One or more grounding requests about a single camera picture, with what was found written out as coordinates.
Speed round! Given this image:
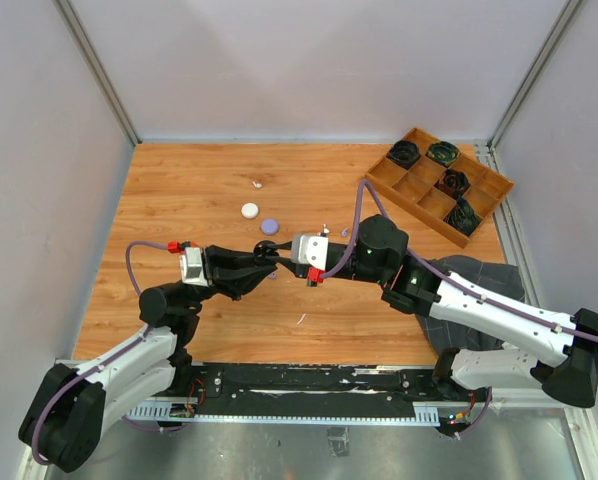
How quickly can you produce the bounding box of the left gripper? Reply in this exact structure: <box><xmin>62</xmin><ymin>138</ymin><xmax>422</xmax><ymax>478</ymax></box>
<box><xmin>182</xmin><ymin>245</ymin><xmax>277</xmax><ymax>309</ymax></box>

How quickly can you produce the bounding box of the grey cable duct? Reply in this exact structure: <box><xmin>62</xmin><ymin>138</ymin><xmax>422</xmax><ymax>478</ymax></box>
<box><xmin>122</xmin><ymin>399</ymin><xmax>441</xmax><ymax>429</ymax></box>

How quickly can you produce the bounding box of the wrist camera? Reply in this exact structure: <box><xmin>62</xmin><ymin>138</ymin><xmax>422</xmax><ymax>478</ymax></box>
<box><xmin>290</xmin><ymin>234</ymin><xmax>329</xmax><ymax>270</ymax></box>
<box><xmin>179</xmin><ymin>247</ymin><xmax>210</xmax><ymax>287</ymax></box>

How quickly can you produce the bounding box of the grey checked cloth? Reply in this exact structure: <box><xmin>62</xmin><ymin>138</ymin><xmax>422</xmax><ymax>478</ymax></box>
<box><xmin>415</xmin><ymin>255</ymin><xmax>525</xmax><ymax>356</ymax></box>

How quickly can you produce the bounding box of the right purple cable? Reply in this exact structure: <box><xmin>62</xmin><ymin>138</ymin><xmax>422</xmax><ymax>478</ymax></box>
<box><xmin>306</xmin><ymin>180</ymin><xmax>598</xmax><ymax>351</ymax></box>

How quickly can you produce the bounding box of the black earbud case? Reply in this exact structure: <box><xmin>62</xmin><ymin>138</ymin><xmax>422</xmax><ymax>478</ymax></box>
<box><xmin>253</xmin><ymin>240</ymin><xmax>279</xmax><ymax>266</ymax></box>

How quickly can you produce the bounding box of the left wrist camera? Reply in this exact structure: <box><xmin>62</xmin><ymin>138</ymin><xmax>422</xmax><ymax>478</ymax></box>
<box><xmin>179</xmin><ymin>247</ymin><xmax>210</xmax><ymax>287</ymax></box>

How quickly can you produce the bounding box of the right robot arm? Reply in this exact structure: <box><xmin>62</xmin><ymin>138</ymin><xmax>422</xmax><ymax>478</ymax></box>
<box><xmin>280</xmin><ymin>215</ymin><xmax>598</xmax><ymax>408</ymax></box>

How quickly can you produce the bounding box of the wooden divided tray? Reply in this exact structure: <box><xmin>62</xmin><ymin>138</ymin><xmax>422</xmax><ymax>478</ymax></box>
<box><xmin>365</xmin><ymin>128</ymin><xmax>514</xmax><ymax>247</ymax></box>

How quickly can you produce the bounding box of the dark rolled cloth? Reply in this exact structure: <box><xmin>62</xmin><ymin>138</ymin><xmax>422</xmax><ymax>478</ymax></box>
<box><xmin>444</xmin><ymin>197</ymin><xmax>482</xmax><ymax>236</ymax></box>
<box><xmin>386</xmin><ymin>140</ymin><xmax>421</xmax><ymax>169</ymax></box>
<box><xmin>435</xmin><ymin>169</ymin><xmax>470</xmax><ymax>199</ymax></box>
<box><xmin>426</xmin><ymin>141</ymin><xmax>461</xmax><ymax>168</ymax></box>

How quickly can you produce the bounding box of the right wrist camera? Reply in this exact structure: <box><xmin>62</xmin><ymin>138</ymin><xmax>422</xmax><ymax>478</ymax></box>
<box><xmin>290</xmin><ymin>234</ymin><xmax>329</xmax><ymax>270</ymax></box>

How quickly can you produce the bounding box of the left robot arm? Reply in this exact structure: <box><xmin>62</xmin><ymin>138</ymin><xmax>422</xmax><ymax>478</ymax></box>
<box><xmin>18</xmin><ymin>242</ymin><xmax>279</xmax><ymax>473</ymax></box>

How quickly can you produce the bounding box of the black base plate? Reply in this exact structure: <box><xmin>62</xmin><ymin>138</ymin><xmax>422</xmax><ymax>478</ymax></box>
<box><xmin>168</xmin><ymin>362</ymin><xmax>486</xmax><ymax>414</ymax></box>

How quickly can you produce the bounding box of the white earbud case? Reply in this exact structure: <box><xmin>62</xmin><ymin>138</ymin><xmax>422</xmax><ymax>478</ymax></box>
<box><xmin>240</xmin><ymin>202</ymin><xmax>260</xmax><ymax>219</ymax></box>

